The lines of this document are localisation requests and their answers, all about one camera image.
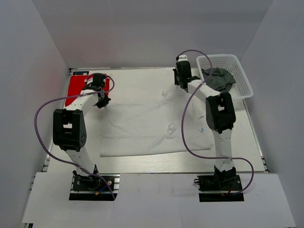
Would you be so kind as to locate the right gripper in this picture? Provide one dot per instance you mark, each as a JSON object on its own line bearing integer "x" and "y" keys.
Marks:
{"x": 176, "y": 80}

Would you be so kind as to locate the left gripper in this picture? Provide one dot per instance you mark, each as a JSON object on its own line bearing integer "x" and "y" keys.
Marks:
{"x": 104, "y": 103}

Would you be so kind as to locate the white t shirt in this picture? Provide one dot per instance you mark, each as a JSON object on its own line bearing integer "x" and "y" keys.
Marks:
{"x": 155, "y": 127}

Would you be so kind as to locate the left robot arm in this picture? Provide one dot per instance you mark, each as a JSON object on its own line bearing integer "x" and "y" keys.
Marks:
{"x": 69, "y": 129}

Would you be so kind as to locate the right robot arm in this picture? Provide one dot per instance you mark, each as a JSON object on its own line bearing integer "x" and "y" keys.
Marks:
{"x": 220, "y": 117}

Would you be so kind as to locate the folded red t shirt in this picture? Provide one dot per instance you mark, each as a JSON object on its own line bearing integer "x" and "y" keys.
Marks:
{"x": 77, "y": 83}

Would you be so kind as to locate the blue label sticker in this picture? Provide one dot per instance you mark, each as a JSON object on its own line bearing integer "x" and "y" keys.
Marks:
{"x": 80, "y": 73}

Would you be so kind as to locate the dark grey t shirt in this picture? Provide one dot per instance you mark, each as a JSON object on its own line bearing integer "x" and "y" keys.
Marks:
{"x": 220, "y": 80}

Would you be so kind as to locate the white plastic basket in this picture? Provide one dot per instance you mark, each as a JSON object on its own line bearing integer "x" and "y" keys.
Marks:
{"x": 242, "y": 88}

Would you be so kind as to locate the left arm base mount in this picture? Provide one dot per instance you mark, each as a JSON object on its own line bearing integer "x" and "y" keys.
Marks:
{"x": 87, "y": 188}

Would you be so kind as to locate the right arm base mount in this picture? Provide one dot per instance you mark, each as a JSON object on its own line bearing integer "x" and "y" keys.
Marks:
{"x": 213, "y": 187}

